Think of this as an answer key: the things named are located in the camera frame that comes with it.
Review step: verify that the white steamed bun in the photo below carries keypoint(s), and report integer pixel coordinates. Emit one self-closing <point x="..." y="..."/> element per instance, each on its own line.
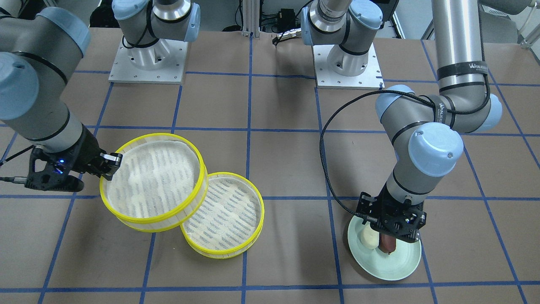
<point x="369" y="237"/>

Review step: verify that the brown steamed bun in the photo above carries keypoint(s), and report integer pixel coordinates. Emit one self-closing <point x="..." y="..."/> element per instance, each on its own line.
<point x="387" y="244"/>

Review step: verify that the yellow steamer layer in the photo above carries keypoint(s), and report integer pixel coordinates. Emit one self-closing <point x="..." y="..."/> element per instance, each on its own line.
<point x="161" y="182"/>
<point x="229" y="220"/>

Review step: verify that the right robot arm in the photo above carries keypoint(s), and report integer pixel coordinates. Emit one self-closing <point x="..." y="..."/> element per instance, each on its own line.
<point x="39" y="56"/>

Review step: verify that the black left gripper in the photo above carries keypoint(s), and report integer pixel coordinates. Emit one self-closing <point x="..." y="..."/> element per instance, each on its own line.
<point x="387" y="202"/>

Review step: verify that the light green plate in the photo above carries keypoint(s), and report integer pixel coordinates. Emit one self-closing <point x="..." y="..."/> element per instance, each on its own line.
<point x="392" y="267"/>

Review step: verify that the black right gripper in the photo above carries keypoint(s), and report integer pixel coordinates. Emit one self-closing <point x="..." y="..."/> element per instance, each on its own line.
<point x="85" y="148"/>

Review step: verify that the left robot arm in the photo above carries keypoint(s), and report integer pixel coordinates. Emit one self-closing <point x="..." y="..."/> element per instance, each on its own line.
<point x="424" y="130"/>

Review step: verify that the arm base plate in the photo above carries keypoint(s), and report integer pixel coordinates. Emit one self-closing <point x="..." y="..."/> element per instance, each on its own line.
<point x="161" y="63"/>
<point x="338" y="70"/>

